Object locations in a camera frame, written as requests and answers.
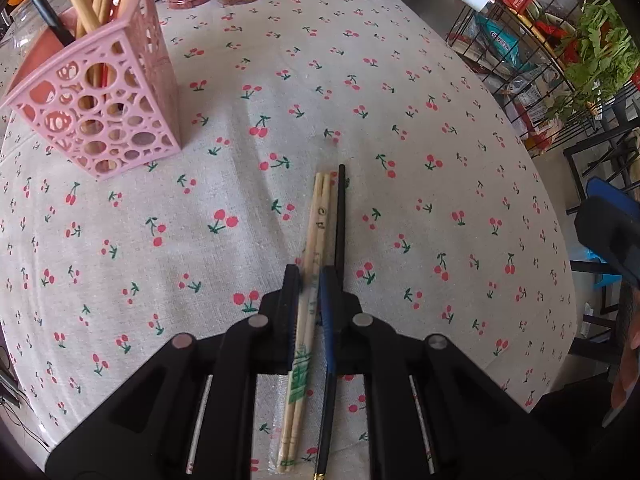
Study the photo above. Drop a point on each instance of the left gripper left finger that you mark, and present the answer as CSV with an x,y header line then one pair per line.
x,y
280,307

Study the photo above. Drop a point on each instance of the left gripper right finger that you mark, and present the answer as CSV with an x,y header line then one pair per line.
x,y
346,345

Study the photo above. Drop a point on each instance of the packaged disposable chopsticks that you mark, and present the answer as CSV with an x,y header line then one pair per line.
x,y
305,322

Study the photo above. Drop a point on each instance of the black chopstick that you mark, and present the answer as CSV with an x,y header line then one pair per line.
x,y
330,385
53,21

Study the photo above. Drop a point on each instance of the person right hand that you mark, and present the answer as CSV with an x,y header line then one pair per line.
x,y
628,373

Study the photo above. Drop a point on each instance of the cherry print tablecloth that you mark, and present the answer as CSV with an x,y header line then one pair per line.
x,y
450,228

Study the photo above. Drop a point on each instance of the green leafy vegetable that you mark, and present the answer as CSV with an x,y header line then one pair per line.
x,y
598,54

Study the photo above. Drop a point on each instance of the pink perforated utensil holder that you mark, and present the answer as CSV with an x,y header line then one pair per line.
x,y
108,101

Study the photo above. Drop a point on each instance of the black wire storage rack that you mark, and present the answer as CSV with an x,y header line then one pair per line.
x,y
517,62

